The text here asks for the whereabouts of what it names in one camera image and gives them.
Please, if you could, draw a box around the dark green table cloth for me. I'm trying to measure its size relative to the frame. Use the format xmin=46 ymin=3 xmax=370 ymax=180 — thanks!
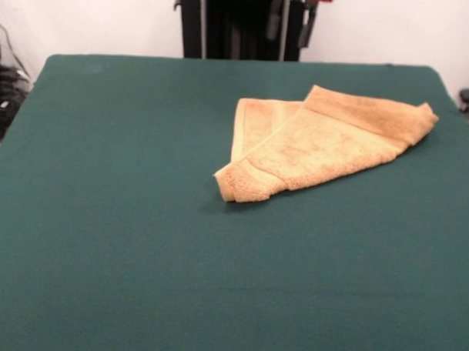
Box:
xmin=0 ymin=49 xmax=469 ymax=351

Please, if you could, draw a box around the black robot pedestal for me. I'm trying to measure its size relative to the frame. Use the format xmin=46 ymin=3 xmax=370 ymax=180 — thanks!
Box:
xmin=171 ymin=0 xmax=314 ymax=63

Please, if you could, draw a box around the thin grey cable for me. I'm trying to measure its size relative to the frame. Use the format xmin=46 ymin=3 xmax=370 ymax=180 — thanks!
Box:
xmin=0 ymin=15 xmax=33 ymax=78

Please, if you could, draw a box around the tan terry towel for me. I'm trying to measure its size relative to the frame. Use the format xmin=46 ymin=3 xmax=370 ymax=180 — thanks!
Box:
xmin=210 ymin=80 xmax=441 ymax=211

